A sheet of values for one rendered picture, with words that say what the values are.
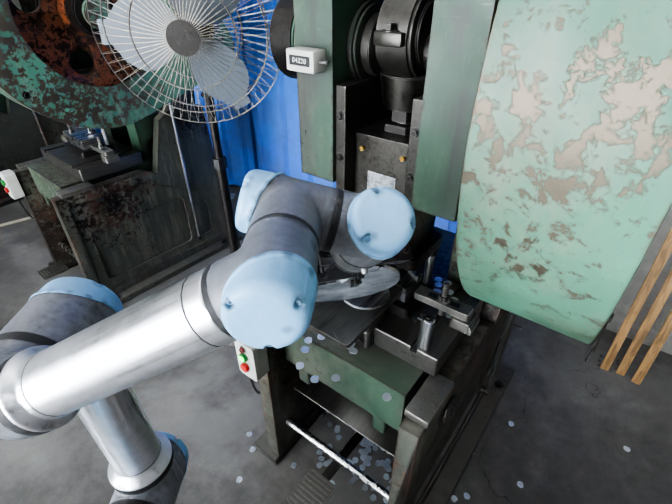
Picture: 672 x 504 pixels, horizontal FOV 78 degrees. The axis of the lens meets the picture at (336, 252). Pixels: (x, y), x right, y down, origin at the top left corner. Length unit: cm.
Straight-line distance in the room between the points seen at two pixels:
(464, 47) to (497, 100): 32
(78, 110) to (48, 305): 133
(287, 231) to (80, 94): 161
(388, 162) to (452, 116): 20
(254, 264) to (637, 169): 32
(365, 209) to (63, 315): 43
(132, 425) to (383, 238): 57
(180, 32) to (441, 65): 89
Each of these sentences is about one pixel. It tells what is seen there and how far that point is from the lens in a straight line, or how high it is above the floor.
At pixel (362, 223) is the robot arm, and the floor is 125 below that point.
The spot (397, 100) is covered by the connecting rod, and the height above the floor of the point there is 124.
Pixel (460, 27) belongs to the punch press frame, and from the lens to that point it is 75.
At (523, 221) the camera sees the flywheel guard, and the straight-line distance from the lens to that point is 48.
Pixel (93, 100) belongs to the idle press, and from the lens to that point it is 195.
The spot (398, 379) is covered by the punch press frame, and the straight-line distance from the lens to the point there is 106.
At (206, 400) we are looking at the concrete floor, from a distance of 188.
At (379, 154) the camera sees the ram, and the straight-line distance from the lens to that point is 92.
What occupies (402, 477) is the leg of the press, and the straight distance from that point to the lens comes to 117.
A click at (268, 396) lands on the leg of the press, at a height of 36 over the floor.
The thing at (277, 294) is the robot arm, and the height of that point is 126.
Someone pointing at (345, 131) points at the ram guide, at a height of 118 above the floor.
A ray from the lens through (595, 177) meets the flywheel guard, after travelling 44.
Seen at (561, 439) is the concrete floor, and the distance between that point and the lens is 191.
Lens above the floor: 147
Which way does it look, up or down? 34 degrees down
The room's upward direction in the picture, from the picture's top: straight up
